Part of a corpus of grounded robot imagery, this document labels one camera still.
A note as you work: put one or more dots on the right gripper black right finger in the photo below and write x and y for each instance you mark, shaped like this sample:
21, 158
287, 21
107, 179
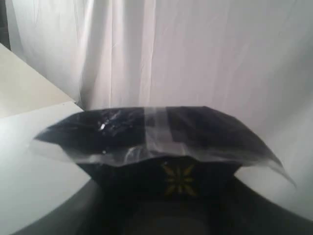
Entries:
248, 213

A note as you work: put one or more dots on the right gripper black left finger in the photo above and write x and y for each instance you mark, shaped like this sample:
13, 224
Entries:
72, 217

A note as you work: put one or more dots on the spaghetti packet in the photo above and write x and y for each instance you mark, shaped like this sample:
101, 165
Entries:
160, 169

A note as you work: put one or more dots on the white backdrop curtain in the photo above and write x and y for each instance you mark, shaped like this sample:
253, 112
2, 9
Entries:
252, 59

